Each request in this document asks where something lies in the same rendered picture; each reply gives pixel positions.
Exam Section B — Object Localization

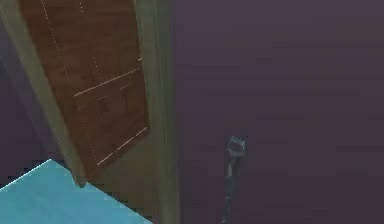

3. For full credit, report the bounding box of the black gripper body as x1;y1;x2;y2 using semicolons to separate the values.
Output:
226;149;244;166

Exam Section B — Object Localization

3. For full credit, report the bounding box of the brown wooden room door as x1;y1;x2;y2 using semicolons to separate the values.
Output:
18;0;151;182

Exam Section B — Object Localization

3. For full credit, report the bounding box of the olive green door frame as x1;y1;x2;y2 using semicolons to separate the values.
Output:
0;0;182;224

